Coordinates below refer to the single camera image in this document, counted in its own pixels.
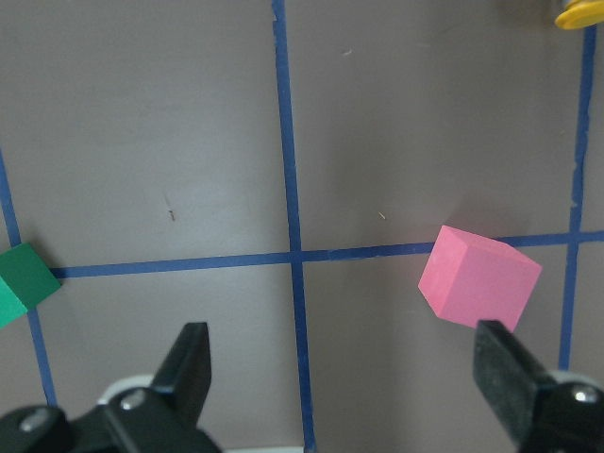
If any pink foam cube centre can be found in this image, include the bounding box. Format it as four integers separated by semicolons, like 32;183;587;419
418;226;543;331

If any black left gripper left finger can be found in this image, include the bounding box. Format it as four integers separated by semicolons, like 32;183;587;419
151;322;211;428

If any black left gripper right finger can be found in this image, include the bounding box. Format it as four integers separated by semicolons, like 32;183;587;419
473;320;557;444

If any green foam cube near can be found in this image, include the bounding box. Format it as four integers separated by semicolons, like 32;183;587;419
1;243;60;328

